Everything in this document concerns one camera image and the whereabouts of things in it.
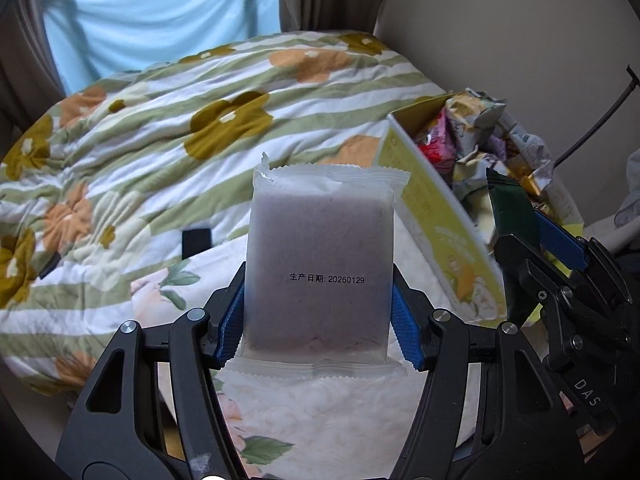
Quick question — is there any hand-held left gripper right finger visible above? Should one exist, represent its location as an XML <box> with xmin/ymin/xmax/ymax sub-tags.
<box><xmin>390</xmin><ymin>265</ymin><xmax>581</xmax><ymax>480</ymax></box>

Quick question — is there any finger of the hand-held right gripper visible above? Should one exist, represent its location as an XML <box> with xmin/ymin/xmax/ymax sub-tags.
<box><xmin>492</xmin><ymin>232</ymin><xmax>567</xmax><ymax>312</ymax></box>
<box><xmin>532</xmin><ymin>207</ymin><xmax>635</xmax><ymax>292</ymax></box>

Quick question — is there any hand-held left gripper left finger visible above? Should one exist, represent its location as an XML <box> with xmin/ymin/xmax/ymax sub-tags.
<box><xmin>55</xmin><ymin>265</ymin><xmax>248</xmax><ymax>480</ymax></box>

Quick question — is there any dark green snack packet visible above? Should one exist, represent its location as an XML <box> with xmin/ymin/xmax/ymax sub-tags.
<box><xmin>486</xmin><ymin>167</ymin><xmax>542</xmax><ymax>328</ymax></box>

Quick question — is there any green yellow cardboard box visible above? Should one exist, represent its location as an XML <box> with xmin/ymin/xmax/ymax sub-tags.
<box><xmin>375</xmin><ymin>92</ymin><xmax>586</xmax><ymax>321</ymax></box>

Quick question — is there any translucent white cake packet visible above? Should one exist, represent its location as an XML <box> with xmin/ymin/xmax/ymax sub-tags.
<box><xmin>235</xmin><ymin>152</ymin><xmax>412</xmax><ymax>378</ymax></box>

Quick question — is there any white cloth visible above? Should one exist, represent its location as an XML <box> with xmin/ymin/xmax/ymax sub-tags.
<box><xmin>585</xmin><ymin>150</ymin><xmax>640</xmax><ymax>251</ymax></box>

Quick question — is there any black phone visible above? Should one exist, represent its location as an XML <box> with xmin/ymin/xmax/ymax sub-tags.
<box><xmin>181</xmin><ymin>227</ymin><xmax>213</xmax><ymax>261</ymax></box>

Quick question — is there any cream yellow printed snack packet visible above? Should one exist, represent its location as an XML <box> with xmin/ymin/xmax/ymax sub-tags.
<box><xmin>445</xmin><ymin>87</ymin><xmax>507</xmax><ymax>146</ymax></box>
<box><xmin>452</xmin><ymin>152</ymin><xmax>493</xmax><ymax>196</ymax></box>

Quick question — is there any purple snack packet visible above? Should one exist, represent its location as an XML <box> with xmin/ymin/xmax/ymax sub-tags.
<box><xmin>487</xmin><ymin>135</ymin><xmax>511</xmax><ymax>171</ymax></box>

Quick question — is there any cream floral bedsheet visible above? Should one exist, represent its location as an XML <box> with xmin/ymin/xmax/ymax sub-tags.
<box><xmin>130</xmin><ymin>230</ymin><xmax>506</xmax><ymax>480</ymax></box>

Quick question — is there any pink snack packet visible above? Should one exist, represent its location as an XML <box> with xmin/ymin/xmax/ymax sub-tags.
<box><xmin>414</xmin><ymin>107</ymin><xmax>458</xmax><ymax>166</ymax></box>

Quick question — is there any small black object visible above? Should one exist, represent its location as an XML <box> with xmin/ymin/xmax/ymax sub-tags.
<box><xmin>37</xmin><ymin>252</ymin><xmax>63</xmax><ymax>281</ymax></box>

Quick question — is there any floral striped blanket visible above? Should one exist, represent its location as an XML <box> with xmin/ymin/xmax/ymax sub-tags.
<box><xmin>0</xmin><ymin>30</ymin><xmax>451</xmax><ymax>396</ymax></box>

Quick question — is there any light blue window cloth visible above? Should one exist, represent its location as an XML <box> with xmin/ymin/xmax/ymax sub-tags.
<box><xmin>42</xmin><ymin>0</ymin><xmax>283</xmax><ymax>96</ymax></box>

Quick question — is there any black cable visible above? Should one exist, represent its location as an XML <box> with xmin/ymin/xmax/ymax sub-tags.
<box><xmin>552</xmin><ymin>65</ymin><xmax>640</xmax><ymax>168</ymax></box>

